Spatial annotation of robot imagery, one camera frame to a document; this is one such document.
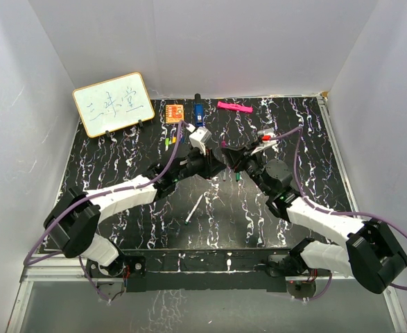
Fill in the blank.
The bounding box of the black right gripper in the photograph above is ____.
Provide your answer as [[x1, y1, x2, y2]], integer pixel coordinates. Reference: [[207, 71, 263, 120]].
[[223, 143, 272, 198]]

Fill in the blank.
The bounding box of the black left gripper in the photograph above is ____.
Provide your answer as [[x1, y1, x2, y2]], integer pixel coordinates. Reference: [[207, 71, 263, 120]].
[[173, 143, 225, 182]]

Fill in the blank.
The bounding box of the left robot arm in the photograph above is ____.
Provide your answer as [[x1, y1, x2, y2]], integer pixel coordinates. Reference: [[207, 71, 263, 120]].
[[44, 148, 226, 277]]

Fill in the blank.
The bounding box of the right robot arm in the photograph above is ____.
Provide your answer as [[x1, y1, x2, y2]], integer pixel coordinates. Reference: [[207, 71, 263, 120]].
[[222, 147, 407, 294]]

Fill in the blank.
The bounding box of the white pen green end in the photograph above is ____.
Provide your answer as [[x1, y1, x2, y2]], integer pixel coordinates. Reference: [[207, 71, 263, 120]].
[[184, 194, 203, 225]]

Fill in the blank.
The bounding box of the pink flat tool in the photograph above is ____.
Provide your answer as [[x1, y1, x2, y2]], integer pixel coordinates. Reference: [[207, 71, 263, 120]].
[[217, 101, 253, 114]]

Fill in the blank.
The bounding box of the blue stapler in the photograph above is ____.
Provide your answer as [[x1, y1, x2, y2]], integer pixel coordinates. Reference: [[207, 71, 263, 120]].
[[193, 94, 205, 127]]

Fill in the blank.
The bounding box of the orange small notebook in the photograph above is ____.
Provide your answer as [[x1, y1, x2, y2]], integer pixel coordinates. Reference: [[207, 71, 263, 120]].
[[165, 104, 184, 124]]

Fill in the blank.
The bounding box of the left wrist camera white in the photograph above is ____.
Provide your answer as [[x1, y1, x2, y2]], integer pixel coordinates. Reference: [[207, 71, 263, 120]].
[[189, 127, 211, 155]]

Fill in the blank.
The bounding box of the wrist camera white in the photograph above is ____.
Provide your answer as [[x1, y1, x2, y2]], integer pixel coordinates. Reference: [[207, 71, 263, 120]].
[[251, 128, 276, 155], [189, 127, 211, 155]]

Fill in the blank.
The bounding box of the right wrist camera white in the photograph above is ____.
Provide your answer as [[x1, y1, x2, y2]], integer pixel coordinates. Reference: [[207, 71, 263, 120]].
[[251, 128, 276, 155]]

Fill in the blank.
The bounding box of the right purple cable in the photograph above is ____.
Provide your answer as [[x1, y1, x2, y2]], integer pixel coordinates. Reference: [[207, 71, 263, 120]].
[[268, 126, 407, 302]]

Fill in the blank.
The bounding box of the purple cable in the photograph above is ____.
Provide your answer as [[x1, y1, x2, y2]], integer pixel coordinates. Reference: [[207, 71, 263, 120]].
[[268, 126, 407, 302], [24, 120, 196, 303]]

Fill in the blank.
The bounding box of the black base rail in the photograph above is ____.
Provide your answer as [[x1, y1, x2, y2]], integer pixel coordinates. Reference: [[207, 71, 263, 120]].
[[85, 248, 332, 294]]

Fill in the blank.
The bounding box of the white board yellow frame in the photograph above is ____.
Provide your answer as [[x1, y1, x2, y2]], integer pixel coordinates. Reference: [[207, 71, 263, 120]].
[[72, 72, 155, 138]]

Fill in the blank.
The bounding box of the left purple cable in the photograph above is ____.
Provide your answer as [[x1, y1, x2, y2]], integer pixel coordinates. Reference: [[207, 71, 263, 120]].
[[24, 120, 196, 303]]

